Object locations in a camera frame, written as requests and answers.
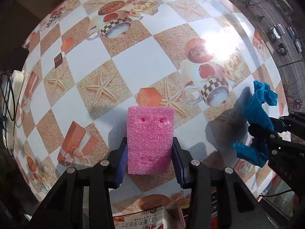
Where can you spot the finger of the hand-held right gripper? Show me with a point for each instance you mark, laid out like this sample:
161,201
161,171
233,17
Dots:
265,137
293,126

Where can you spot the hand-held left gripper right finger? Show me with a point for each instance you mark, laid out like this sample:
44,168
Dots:
179,167

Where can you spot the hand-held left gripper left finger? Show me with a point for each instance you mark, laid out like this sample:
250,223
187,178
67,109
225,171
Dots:
121,164

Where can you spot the blue cloth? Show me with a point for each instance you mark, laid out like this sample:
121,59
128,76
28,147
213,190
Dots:
257,112

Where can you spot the large pink sponge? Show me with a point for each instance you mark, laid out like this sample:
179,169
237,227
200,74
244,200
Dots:
150,140

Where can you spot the red patterned box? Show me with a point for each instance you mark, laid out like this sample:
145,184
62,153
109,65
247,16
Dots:
183,216

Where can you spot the floral printed box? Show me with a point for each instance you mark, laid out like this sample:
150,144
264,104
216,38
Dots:
143,220

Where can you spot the dark parked car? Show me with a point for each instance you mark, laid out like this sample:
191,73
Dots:
282,49

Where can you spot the white parked car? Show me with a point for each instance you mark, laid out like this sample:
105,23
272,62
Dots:
276,31

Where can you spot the parked bicycle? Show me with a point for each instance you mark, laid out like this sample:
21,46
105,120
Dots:
261,18

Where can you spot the white power strip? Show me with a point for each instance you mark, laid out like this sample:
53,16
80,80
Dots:
13,114

